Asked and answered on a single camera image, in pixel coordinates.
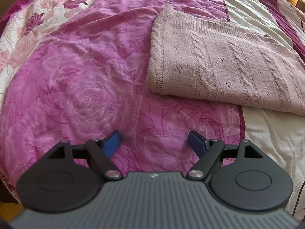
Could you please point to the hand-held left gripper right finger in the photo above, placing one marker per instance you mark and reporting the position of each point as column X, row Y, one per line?
column 196, row 140

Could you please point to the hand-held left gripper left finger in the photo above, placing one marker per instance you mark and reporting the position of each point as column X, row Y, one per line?
column 112, row 145

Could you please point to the pink floral bedspread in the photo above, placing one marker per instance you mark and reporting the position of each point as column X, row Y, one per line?
column 71, row 88

